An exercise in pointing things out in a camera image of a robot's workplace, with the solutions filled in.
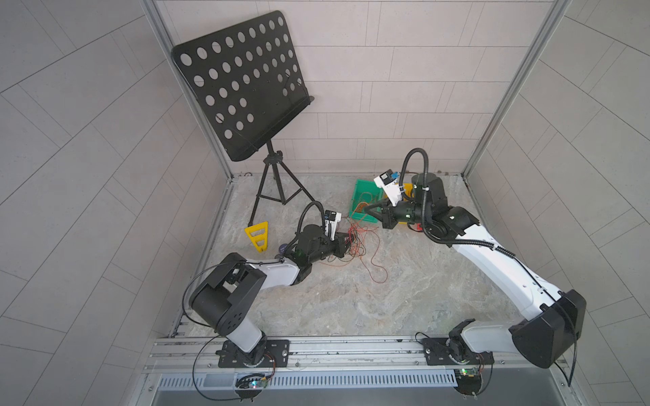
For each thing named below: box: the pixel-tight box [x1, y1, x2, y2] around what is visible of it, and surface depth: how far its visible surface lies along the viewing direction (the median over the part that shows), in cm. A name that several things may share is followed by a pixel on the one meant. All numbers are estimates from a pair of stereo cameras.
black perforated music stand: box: [170, 10, 316, 226], surface depth 64 cm
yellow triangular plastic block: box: [243, 220, 269, 253], surface depth 98 cm
